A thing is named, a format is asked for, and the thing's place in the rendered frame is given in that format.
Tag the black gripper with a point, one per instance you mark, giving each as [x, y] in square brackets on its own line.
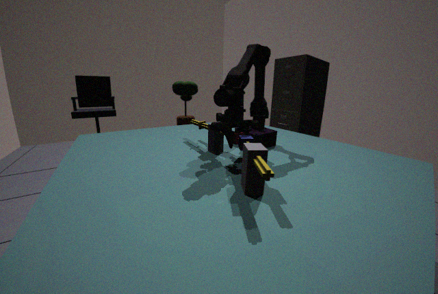
[235, 119]

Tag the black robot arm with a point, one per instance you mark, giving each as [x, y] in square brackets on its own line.
[231, 92]

